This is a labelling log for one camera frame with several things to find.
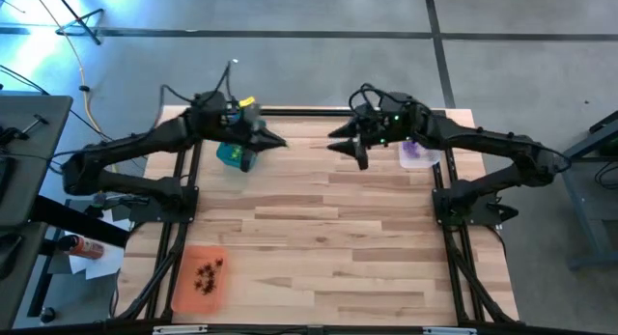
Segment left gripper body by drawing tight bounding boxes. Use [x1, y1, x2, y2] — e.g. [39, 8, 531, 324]
[214, 100, 266, 148]

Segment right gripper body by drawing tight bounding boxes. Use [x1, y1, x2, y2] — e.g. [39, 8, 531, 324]
[359, 94, 431, 148]

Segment teal plastic bin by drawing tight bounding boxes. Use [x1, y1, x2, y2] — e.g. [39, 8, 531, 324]
[215, 141, 260, 173]

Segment clear plastic bin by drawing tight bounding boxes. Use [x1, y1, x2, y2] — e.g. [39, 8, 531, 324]
[398, 140, 441, 170]

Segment orange plastic bin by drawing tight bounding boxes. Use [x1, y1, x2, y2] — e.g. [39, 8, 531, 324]
[169, 241, 231, 312]

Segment grey cylinder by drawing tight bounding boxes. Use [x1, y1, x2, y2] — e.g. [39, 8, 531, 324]
[89, 190, 110, 216]

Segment black diagonal beam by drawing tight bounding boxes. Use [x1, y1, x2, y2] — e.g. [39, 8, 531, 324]
[28, 194, 132, 249]

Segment black tripod stand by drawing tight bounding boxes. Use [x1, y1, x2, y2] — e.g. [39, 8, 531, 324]
[50, 0, 106, 45]

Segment white paper sheets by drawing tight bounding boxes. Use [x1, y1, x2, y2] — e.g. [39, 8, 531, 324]
[67, 207, 132, 281]

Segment orange bottle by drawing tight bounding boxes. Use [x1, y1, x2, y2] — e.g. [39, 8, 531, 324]
[57, 234, 105, 261]

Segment black bar clamp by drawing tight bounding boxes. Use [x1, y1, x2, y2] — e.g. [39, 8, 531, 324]
[0, 113, 49, 146]

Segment grey metal workbench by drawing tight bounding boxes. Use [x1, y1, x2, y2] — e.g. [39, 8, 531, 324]
[530, 110, 618, 271]

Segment grey side desk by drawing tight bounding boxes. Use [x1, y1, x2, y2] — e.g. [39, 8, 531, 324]
[0, 94, 74, 332]

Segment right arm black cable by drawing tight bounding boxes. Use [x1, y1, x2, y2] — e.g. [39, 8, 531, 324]
[348, 82, 390, 119]

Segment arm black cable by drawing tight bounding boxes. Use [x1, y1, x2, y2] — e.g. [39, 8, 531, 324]
[348, 82, 390, 119]
[154, 62, 236, 128]

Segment black aluminium table frame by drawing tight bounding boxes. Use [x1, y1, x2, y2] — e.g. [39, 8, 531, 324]
[113, 106, 520, 335]

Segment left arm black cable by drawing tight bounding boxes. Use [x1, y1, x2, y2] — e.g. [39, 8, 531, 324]
[154, 62, 236, 128]

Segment yellow cable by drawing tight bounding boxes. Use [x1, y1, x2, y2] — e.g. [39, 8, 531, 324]
[28, 0, 117, 175]

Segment silver bracket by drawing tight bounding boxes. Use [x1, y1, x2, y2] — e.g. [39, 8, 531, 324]
[422, 327, 477, 335]
[153, 324, 209, 335]

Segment black floor cable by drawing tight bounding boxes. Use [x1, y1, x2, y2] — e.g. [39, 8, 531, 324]
[0, 64, 151, 181]

